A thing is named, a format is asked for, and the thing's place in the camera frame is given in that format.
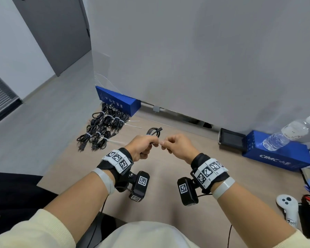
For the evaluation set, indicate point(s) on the person's cream sweater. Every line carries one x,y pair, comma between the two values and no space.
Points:
147,236

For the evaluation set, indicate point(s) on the person's right forearm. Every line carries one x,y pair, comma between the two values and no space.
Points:
255,219

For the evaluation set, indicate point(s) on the person's left hand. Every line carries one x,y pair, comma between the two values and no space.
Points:
139,148

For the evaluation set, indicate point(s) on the grey right wristband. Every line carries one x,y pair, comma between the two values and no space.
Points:
223,188

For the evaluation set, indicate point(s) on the person's left forearm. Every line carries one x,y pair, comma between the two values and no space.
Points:
75,206

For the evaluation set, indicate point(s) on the grey desk clamp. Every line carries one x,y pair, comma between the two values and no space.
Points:
156,108

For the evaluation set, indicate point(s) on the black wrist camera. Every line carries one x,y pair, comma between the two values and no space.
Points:
140,183
187,192

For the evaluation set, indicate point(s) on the black power adapter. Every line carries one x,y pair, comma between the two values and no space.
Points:
307,216

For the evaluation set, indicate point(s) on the grey left wristband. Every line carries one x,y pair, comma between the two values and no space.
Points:
104,180

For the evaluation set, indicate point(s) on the blue rectangular box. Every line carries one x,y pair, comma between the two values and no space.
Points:
279,160

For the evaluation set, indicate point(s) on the white game controller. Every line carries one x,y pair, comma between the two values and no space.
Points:
286,201

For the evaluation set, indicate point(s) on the black office chair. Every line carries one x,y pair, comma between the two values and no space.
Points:
108,227

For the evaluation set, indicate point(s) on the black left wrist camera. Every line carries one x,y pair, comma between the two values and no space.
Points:
140,183

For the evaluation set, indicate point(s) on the grey door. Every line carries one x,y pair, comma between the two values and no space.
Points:
54,30

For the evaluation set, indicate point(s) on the light wooden table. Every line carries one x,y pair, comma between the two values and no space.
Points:
160,211

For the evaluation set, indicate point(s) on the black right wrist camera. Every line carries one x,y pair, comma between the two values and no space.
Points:
187,192

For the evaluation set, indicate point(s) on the person's right hand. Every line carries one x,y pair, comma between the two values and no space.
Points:
182,147

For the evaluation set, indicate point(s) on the blue triangular box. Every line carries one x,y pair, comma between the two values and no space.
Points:
118,100

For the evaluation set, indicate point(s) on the clear plastic water bottle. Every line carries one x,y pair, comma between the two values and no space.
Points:
276,140

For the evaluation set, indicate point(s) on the grey window blinds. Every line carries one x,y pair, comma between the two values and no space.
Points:
0,100

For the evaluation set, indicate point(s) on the small black screen device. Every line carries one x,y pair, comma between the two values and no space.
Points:
232,140

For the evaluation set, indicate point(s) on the grey wristband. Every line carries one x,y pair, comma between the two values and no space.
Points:
223,188
104,180

